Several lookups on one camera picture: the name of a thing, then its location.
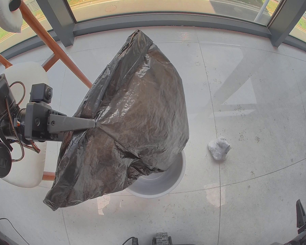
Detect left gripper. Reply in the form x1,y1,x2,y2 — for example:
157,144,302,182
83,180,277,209
15,102,96,141

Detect black plastic bag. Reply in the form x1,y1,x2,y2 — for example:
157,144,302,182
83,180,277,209
43,30,190,211

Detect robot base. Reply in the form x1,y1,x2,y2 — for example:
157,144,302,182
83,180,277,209
124,231,197,245

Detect white trash bin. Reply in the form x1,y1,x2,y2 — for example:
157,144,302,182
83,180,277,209
126,150,187,198

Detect wooden chair white cushions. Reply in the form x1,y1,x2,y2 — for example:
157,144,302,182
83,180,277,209
0,0,93,189

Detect crumpled white paper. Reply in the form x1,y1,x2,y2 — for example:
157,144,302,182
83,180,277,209
208,136,232,161

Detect window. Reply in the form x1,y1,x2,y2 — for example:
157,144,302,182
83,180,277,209
0,0,306,69

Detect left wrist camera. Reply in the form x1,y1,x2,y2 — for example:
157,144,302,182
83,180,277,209
29,83,53,104

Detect black cable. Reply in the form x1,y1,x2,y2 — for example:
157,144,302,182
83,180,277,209
0,218,26,245

